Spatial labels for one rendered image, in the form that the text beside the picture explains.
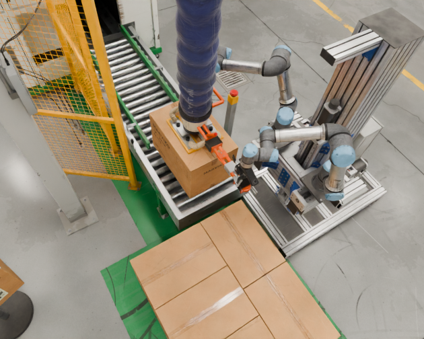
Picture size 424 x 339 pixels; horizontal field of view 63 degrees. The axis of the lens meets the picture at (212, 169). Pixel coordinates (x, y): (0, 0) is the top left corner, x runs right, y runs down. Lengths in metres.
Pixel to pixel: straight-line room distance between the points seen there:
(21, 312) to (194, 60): 2.42
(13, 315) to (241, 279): 1.85
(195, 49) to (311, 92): 2.91
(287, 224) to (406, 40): 1.84
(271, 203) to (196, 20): 1.99
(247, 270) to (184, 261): 0.46
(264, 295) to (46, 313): 1.76
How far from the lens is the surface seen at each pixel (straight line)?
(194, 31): 1.81
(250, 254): 2.67
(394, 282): 3.64
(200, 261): 2.62
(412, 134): 4.71
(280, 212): 3.24
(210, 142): 2.26
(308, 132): 1.96
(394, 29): 2.06
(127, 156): 3.04
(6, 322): 3.36
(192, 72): 1.96
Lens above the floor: 3.04
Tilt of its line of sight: 58 degrees down
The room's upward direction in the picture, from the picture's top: 7 degrees clockwise
